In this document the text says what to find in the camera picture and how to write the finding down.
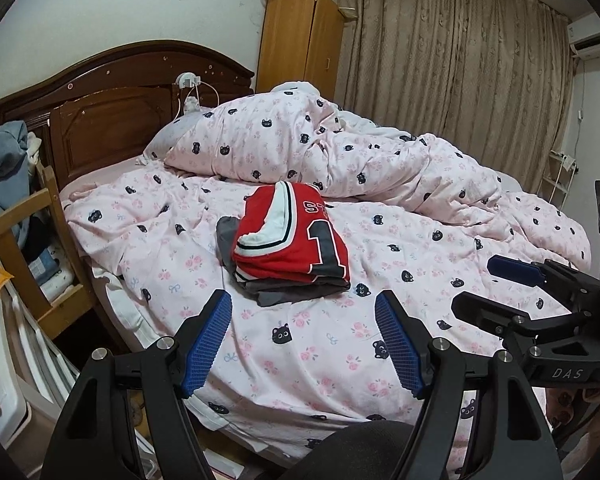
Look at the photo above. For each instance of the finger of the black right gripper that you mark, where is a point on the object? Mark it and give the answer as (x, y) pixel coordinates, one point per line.
(570, 287)
(492, 317)

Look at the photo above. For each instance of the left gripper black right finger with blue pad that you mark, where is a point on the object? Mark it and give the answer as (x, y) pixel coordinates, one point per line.
(509, 436)

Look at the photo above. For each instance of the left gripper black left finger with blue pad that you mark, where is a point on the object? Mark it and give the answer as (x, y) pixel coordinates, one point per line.
(94, 437)

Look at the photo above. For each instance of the red white basketball jersey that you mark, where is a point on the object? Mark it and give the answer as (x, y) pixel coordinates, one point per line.
(285, 232)

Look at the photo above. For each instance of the white folding drying rack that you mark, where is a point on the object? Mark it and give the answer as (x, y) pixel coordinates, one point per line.
(557, 178)

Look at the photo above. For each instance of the blue grey clothes pile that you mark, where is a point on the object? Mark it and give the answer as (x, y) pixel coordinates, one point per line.
(14, 164)

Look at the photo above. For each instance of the person's hand holding gripper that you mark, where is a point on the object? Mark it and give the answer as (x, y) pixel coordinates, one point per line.
(569, 410)

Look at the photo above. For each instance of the white plastic storage bin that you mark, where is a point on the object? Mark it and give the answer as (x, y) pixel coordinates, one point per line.
(14, 408)

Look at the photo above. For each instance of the pink floral cat duvet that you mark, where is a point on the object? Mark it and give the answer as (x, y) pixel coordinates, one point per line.
(418, 216)

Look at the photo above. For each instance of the wooden chair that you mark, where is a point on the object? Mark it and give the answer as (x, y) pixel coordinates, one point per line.
(36, 248)

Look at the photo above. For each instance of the grey folded garment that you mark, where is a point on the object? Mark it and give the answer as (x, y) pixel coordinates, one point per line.
(270, 291)

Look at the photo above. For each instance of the beige patterned curtain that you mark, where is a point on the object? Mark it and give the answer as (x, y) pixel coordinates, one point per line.
(493, 77)

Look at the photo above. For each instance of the dark wooden headboard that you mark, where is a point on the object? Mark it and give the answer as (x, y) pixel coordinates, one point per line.
(107, 108)

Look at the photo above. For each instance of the light wooden wardrobe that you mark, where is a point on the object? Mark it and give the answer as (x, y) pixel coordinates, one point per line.
(301, 41)

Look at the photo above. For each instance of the white wall air conditioner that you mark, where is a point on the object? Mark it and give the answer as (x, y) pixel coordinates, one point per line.
(584, 36)

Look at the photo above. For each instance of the white charger with cable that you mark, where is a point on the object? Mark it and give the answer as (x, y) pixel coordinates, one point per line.
(189, 94)

